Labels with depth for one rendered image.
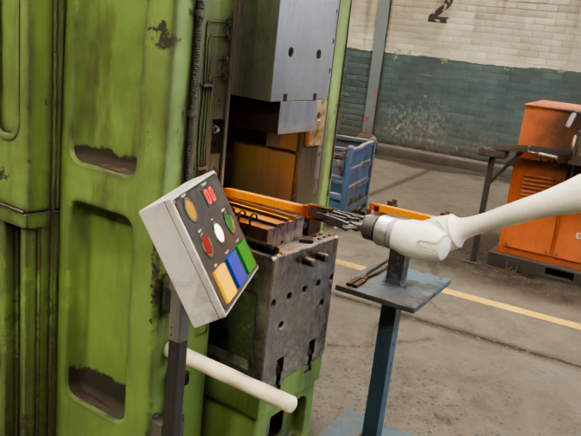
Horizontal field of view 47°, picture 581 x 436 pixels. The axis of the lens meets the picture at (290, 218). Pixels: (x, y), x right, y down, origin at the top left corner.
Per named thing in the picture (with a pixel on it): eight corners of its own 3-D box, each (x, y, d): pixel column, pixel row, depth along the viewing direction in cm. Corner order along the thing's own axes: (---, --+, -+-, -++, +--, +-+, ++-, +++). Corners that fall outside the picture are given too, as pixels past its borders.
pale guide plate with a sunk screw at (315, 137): (322, 144, 242) (328, 97, 237) (308, 146, 235) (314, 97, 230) (316, 144, 243) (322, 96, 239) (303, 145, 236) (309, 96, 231)
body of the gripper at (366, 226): (369, 244, 194) (341, 236, 199) (383, 239, 201) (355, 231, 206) (373, 219, 192) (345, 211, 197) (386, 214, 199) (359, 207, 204)
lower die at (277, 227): (302, 238, 222) (304, 213, 219) (265, 250, 205) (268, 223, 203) (205, 209, 243) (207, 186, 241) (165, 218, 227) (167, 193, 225)
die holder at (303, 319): (323, 354, 242) (339, 234, 230) (260, 393, 211) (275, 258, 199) (206, 306, 271) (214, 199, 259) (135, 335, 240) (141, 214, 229)
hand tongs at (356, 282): (405, 249, 290) (405, 246, 290) (415, 251, 288) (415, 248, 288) (346, 285, 239) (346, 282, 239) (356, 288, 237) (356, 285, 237)
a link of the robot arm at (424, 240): (384, 253, 190) (403, 250, 201) (436, 269, 182) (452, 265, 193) (392, 216, 188) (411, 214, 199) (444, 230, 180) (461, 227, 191)
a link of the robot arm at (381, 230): (399, 246, 198) (382, 240, 202) (405, 216, 196) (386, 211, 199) (386, 252, 191) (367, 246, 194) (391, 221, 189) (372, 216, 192)
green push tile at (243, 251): (256, 264, 173) (244, 237, 172) (250, 273, 166) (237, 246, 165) (250, 266, 174) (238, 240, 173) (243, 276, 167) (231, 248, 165)
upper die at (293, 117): (314, 131, 212) (317, 100, 210) (277, 134, 196) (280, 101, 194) (213, 111, 234) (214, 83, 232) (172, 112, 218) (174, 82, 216)
